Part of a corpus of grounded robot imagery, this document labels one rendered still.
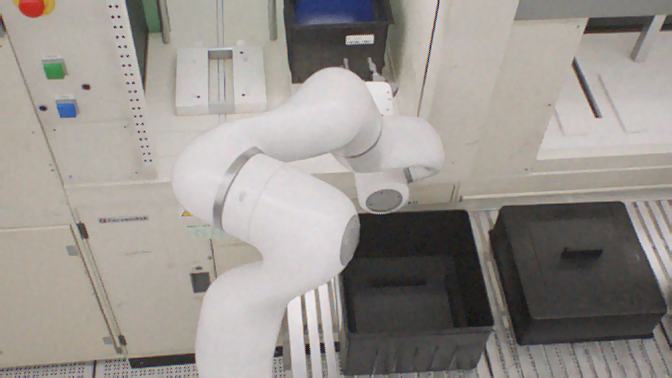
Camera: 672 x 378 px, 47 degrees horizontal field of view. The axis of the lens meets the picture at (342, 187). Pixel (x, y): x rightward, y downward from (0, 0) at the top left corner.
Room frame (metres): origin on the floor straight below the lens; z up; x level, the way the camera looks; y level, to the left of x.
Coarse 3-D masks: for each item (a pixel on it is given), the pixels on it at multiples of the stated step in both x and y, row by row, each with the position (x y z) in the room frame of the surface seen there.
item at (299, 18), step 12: (312, 0) 1.40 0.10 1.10; (324, 0) 1.41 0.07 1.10; (336, 0) 1.41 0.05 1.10; (348, 0) 1.42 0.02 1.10; (360, 0) 1.42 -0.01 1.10; (300, 12) 1.40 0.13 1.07; (312, 12) 1.41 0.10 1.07; (324, 12) 1.41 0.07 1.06; (336, 12) 1.42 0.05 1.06; (348, 12) 1.42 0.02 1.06; (360, 12) 1.43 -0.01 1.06; (372, 12) 1.43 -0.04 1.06
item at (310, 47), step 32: (288, 0) 1.37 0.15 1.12; (384, 0) 1.40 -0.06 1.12; (288, 32) 1.36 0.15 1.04; (320, 32) 1.30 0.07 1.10; (352, 32) 1.31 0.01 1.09; (384, 32) 1.32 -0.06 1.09; (288, 64) 1.31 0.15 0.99; (320, 64) 1.31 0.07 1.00; (352, 64) 1.32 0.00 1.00; (384, 64) 1.34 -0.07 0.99
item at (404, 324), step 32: (384, 224) 0.95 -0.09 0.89; (416, 224) 0.96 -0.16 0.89; (448, 224) 0.97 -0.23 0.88; (352, 256) 0.94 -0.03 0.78; (384, 256) 0.95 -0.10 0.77; (416, 256) 0.96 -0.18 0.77; (448, 256) 0.97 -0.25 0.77; (352, 288) 0.86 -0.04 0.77; (384, 288) 0.87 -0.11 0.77; (416, 288) 0.88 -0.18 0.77; (448, 288) 0.87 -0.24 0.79; (480, 288) 0.80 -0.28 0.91; (352, 320) 0.78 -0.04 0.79; (384, 320) 0.80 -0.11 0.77; (416, 320) 0.80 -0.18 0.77; (448, 320) 0.81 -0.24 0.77; (480, 320) 0.76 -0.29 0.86; (352, 352) 0.67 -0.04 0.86; (384, 352) 0.68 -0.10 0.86; (416, 352) 0.69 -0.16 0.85; (448, 352) 0.70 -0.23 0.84; (480, 352) 0.71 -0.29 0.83
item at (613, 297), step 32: (512, 224) 1.00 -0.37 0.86; (544, 224) 1.01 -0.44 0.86; (576, 224) 1.01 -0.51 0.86; (608, 224) 1.02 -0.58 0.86; (512, 256) 0.92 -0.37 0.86; (544, 256) 0.92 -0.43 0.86; (576, 256) 0.93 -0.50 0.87; (608, 256) 0.94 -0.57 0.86; (640, 256) 0.94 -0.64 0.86; (512, 288) 0.87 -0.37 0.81; (544, 288) 0.85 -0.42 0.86; (576, 288) 0.85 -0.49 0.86; (608, 288) 0.86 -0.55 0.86; (640, 288) 0.86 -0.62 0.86; (512, 320) 0.82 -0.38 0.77; (544, 320) 0.77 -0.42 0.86; (576, 320) 0.78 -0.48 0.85; (608, 320) 0.79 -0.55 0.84; (640, 320) 0.81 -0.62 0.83
